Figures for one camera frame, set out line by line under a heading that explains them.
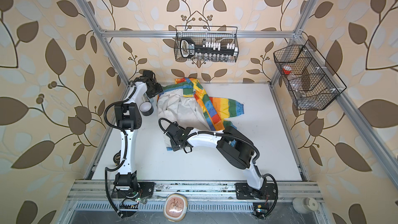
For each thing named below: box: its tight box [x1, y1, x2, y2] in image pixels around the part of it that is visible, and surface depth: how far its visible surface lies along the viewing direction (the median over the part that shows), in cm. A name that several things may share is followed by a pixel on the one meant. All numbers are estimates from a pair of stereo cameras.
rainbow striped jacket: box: [157, 77, 245, 151], surface depth 106 cm
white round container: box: [292, 197, 319, 214], surface depth 64 cm
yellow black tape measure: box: [112, 149, 122, 166], surface depth 84 cm
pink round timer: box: [163, 192, 189, 222], surface depth 69 cm
